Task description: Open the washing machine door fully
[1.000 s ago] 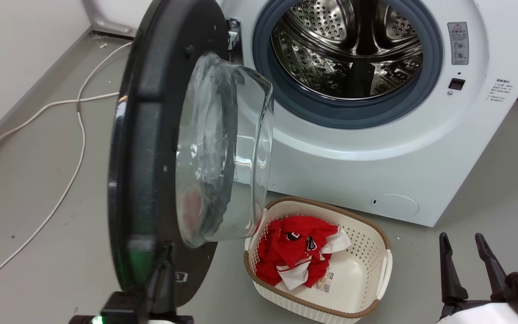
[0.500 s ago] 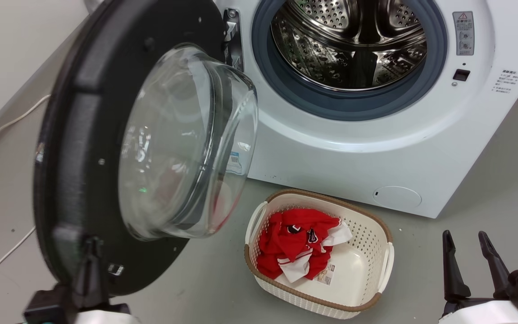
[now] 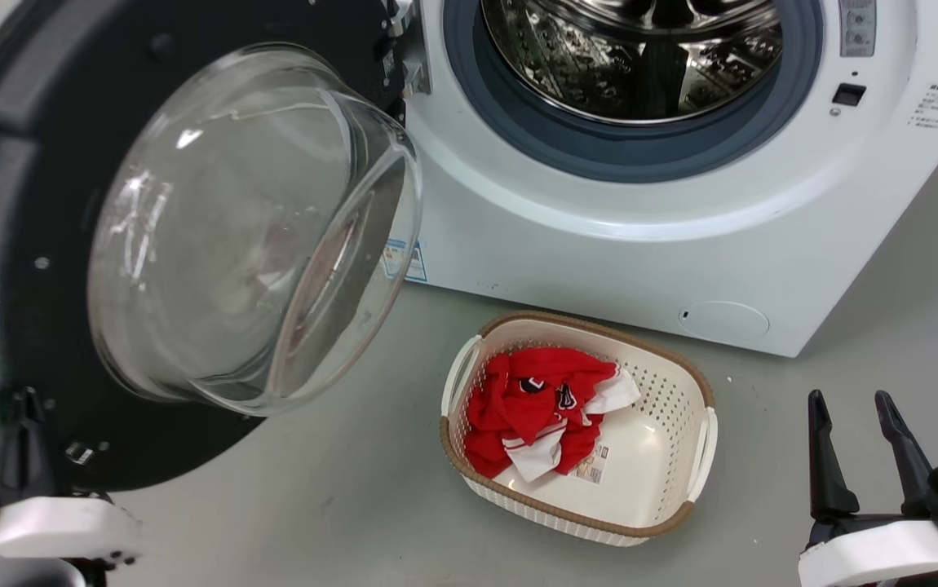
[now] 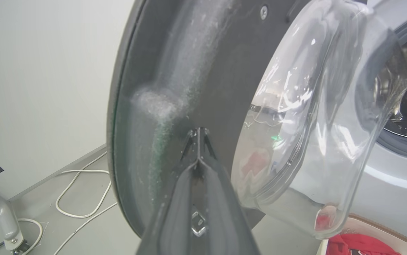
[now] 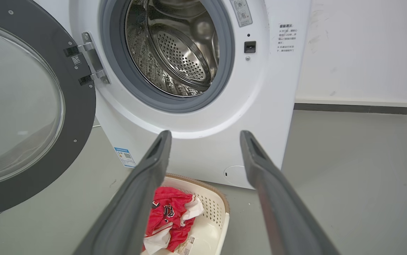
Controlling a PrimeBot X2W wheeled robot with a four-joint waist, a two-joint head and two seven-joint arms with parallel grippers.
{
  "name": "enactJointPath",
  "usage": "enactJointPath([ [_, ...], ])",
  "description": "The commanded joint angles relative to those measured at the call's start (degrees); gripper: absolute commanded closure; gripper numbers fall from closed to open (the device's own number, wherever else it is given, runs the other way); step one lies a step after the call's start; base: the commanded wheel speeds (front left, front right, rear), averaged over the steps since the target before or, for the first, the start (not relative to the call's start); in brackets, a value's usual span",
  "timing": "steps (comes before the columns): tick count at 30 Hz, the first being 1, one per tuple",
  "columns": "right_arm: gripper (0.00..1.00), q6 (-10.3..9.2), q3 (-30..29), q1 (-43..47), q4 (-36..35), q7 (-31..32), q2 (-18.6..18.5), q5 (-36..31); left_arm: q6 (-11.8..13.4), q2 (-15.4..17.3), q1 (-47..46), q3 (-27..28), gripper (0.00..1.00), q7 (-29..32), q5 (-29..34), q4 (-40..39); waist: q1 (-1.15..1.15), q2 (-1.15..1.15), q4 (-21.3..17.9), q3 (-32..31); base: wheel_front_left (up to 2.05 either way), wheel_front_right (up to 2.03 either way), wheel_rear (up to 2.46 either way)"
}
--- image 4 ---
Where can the red and white garment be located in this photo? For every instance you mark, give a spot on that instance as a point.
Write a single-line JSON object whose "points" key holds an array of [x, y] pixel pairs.
{"points": [[366, 246]]}

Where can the white plastic laundry basket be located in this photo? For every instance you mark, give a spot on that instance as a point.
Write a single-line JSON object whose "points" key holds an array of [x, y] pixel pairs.
{"points": [[366, 226]]}

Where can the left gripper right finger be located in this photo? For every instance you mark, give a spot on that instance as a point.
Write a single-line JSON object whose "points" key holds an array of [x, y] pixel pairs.
{"points": [[224, 219]]}

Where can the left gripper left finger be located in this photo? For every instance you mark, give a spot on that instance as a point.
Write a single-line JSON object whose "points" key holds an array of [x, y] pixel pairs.
{"points": [[175, 219]]}

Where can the round black glass washer door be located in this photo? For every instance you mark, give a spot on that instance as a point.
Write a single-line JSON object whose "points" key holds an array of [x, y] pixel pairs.
{"points": [[224, 71]]}

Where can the white front-load washing machine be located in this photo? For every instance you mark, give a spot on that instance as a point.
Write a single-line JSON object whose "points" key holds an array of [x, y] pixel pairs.
{"points": [[394, 191]]}

